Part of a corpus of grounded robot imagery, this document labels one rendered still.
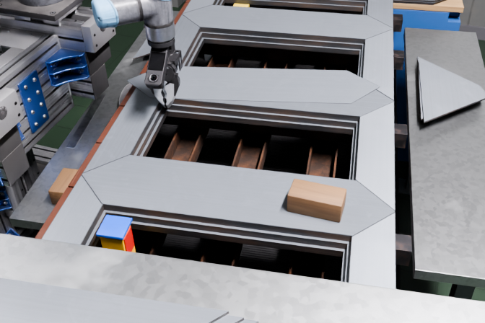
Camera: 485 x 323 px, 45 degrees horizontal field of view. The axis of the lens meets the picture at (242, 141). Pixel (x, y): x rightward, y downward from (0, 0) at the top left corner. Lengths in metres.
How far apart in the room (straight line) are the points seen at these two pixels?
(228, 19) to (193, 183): 0.87
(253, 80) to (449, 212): 0.66
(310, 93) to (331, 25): 0.44
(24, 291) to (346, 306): 0.49
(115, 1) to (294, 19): 0.82
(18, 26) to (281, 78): 0.85
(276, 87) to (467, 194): 0.60
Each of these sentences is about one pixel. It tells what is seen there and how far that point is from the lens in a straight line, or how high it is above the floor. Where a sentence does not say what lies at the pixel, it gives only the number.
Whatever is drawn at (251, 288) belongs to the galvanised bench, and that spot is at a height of 1.05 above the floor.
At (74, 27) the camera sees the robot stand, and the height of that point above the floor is 0.98.
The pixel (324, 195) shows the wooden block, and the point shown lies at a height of 0.92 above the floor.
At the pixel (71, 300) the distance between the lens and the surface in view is 0.95.
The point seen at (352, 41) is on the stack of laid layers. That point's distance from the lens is 2.01.
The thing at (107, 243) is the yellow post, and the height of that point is 0.86.
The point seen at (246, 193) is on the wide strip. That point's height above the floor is 0.87.
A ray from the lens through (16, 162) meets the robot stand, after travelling 1.73.
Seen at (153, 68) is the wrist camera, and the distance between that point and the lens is 1.54.
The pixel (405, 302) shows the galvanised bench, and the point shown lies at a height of 1.05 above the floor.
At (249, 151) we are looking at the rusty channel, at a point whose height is 0.68.
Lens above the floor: 1.80
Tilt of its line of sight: 38 degrees down
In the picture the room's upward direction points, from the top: 1 degrees counter-clockwise
